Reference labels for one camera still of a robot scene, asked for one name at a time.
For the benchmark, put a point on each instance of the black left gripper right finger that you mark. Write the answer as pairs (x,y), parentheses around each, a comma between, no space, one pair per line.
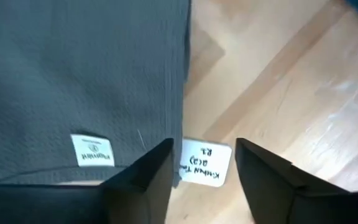
(291,199)

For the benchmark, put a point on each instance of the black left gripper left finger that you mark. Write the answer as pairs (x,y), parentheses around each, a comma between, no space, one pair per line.
(73,205)

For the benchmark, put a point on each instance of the dark grey towel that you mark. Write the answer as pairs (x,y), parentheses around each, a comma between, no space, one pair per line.
(73,62)

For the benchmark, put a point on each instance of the white handwritten paper label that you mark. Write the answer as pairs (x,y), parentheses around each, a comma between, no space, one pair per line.
(207,165)

